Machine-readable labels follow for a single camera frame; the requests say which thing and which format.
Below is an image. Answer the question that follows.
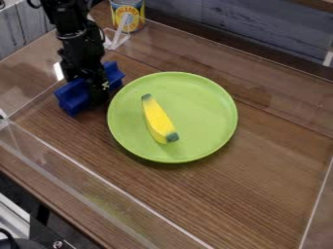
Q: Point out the clear acrylic enclosure wall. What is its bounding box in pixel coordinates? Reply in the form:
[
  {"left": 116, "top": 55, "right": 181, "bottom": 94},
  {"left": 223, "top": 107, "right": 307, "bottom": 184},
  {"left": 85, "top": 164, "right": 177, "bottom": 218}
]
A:
[{"left": 0, "top": 22, "right": 333, "bottom": 249}]

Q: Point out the black cable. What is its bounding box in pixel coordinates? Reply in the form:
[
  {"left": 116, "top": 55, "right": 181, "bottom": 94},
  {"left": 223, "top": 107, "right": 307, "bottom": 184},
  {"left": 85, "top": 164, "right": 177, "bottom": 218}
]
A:
[{"left": 0, "top": 228, "right": 22, "bottom": 249}]

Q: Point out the blue plastic block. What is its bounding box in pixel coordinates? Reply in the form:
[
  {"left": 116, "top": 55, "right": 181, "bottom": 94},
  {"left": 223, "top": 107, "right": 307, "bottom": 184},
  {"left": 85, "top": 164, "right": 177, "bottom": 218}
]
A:
[{"left": 54, "top": 61, "right": 125, "bottom": 116}]

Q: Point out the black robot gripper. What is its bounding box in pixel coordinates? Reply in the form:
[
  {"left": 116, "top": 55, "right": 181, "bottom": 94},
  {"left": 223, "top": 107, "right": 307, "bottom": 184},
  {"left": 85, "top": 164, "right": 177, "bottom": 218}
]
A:
[{"left": 41, "top": 0, "right": 110, "bottom": 105}]

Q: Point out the yellow printed can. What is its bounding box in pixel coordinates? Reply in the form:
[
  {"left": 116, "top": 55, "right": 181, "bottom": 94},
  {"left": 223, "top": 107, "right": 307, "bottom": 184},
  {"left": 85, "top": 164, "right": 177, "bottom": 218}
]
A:
[{"left": 110, "top": 0, "right": 146, "bottom": 33}]

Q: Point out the green round plate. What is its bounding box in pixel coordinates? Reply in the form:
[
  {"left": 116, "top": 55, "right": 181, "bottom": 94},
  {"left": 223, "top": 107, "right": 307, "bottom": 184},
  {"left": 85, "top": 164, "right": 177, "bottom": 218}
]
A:
[{"left": 108, "top": 71, "right": 239, "bottom": 163}]

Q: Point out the yellow toy banana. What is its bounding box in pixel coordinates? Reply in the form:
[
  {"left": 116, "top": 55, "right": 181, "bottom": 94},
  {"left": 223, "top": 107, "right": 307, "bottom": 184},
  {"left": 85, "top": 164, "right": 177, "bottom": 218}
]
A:
[{"left": 142, "top": 93, "right": 180, "bottom": 144}]

